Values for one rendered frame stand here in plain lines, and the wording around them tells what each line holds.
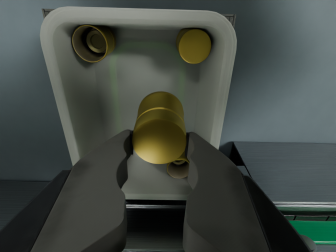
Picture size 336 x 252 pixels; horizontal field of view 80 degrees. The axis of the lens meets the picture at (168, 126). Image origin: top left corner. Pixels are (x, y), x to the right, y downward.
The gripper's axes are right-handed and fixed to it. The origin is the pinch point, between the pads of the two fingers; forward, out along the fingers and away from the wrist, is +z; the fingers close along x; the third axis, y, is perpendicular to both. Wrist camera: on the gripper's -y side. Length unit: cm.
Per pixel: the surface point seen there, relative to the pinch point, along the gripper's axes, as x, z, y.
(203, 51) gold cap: 4.0, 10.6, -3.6
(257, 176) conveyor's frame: 12.5, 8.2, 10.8
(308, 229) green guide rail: 16.1, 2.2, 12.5
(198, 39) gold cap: 3.4, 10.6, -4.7
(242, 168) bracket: 11.1, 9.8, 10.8
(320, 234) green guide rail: 17.0, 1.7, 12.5
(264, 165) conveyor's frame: 14.4, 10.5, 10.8
